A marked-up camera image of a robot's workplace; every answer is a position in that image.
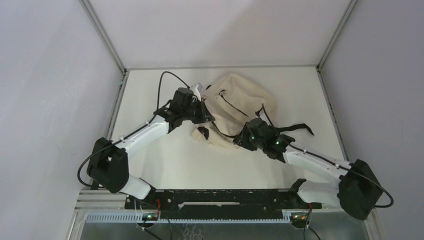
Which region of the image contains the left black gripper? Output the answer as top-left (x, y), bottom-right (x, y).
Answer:
top-left (181, 97), bottom-right (215, 125)

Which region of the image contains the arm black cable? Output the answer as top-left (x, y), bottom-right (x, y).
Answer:
top-left (255, 103), bottom-right (395, 233)
top-left (76, 71), bottom-right (191, 189)

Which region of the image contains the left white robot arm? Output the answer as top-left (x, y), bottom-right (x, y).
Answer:
top-left (86, 83), bottom-right (215, 209)

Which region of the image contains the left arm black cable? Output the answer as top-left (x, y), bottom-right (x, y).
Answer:
top-left (76, 71), bottom-right (191, 189)

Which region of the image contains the beige canvas student bag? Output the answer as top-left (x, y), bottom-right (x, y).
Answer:
top-left (190, 72), bottom-right (283, 151)

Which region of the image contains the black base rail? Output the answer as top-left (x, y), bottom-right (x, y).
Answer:
top-left (124, 188), bottom-right (322, 221)

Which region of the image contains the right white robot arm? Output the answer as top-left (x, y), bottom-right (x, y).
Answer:
top-left (232, 117), bottom-right (385, 221)

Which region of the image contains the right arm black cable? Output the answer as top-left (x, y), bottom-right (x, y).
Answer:
top-left (255, 103), bottom-right (395, 233)

